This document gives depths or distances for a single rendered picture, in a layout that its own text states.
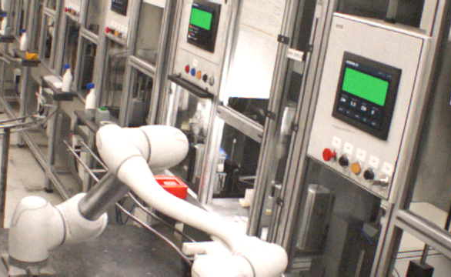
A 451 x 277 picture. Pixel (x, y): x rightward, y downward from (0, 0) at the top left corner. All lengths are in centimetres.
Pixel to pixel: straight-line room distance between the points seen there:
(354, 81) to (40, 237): 127
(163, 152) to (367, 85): 68
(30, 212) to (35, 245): 13
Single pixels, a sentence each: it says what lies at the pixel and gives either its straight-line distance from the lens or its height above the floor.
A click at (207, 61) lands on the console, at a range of 285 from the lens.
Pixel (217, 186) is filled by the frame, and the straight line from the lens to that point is 299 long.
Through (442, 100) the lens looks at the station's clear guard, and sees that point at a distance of 182.
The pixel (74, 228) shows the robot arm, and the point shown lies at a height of 86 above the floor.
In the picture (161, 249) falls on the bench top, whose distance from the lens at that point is 297.
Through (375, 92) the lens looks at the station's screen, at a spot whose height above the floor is 162.
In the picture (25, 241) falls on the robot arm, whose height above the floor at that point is 82.
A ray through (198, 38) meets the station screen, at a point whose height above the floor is 157.
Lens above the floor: 190
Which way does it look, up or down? 15 degrees down
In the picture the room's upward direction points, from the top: 10 degrees clockwise
